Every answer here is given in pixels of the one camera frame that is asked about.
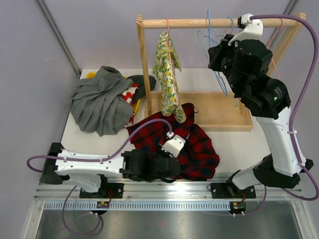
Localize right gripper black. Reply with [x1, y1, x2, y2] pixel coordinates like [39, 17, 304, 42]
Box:
[208, 35, 245, 95]

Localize blue wire hanger grey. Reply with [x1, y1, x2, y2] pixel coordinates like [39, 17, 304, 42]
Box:
[214, 72, 239, 107]

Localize blue wire hanger plaid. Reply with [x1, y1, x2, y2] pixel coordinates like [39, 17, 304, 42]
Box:
[197, 9, 223, 61]

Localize lemon print skirt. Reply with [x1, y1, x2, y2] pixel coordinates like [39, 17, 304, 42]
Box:
[152, 31, 186, 123]

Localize pink wire hanger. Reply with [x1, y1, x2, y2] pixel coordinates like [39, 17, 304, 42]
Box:
[265, 18, 285, 80]
[166, 17, 171, 61]

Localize dark grey dotted skirt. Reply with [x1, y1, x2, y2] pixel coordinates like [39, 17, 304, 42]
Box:
[128, 75, 157, 103]

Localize red plaid skirt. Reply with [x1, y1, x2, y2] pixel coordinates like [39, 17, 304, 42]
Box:
[127, 103, 220, 181]

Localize red floral white skirt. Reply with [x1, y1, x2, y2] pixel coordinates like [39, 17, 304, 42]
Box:
[121, 83, 139, 126]

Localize grey pleated skirt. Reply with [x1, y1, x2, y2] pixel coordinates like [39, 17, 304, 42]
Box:
[70, 66, 133, 136]

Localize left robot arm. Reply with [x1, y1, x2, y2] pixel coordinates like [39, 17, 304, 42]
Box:
[39, 140, 184, 198]

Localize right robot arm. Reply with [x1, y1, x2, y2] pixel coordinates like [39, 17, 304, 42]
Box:
[208, 34, 314, 198]

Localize wooden clothes rack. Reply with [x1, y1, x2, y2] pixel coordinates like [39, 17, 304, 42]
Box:
[136, 15, 302, 132]

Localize yellow plastic tray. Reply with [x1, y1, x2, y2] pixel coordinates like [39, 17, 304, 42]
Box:
[86, 72, 141, 115]

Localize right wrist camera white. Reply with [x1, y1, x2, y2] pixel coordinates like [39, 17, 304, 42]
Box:
[228, 13, 263, 46]

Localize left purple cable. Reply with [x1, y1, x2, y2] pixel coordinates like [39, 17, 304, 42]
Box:
[26, 118, 174, 236]

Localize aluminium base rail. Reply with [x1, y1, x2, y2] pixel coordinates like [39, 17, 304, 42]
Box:
[24, 172, 319, 239]

